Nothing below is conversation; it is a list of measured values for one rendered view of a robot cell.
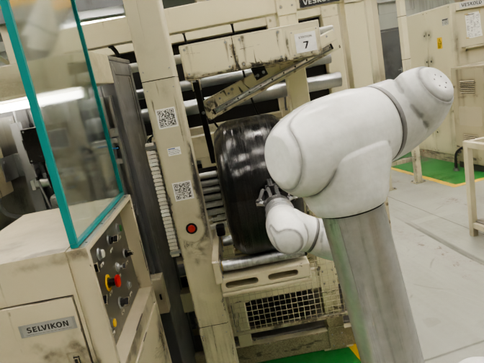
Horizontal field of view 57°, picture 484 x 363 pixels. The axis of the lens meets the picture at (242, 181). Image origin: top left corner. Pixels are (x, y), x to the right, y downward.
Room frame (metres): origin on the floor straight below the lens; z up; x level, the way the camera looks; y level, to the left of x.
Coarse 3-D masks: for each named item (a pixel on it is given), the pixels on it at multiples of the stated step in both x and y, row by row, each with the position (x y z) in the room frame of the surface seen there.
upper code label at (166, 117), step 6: (168, 108) 1.73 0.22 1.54; (174, 108) 1.73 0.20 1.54; (156, 114) 1.73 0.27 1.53; (162, 114) 1.73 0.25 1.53; (168, 114) 1.73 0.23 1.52; (174, 114) 1.73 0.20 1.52; (162, 120) 1.73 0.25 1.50; (168, 120) 1.73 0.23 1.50; (174, 120) 1.73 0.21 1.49; (162, 126) 1.73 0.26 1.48; (168, 126) 1.73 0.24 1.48; (174, 126) 1.73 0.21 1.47
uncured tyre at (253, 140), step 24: (240, 120) 1.77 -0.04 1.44; (264, 120) 1.72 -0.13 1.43; (216, 144) 1.69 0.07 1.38; (240, 144) 1.63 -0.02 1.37; (264, 144) 1.61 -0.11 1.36; (240, 168) 1.57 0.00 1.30; (264, 168) 1.56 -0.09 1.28; (240, 192) 1.54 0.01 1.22; (240, 216) 1.54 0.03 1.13; (264, 216) 1.54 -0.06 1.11; (240, 240) 1.59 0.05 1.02; (264, 240) 1.59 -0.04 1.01
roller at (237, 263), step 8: (248, 256) 1.67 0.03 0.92; (256, 256) 1.66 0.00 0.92; (264, 256) 1.66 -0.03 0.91; (272, 256) 1.66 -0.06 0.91; (280, 256) 1.65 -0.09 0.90; (288, 256) 1.65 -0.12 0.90; (296, 256) 1.66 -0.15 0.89; (224, 264) 1.66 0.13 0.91; (232, 264) 1.66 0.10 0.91; (240, 264) 1.65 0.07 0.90; (248, 264) 1.66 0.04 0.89; (256, 264) 1.66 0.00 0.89
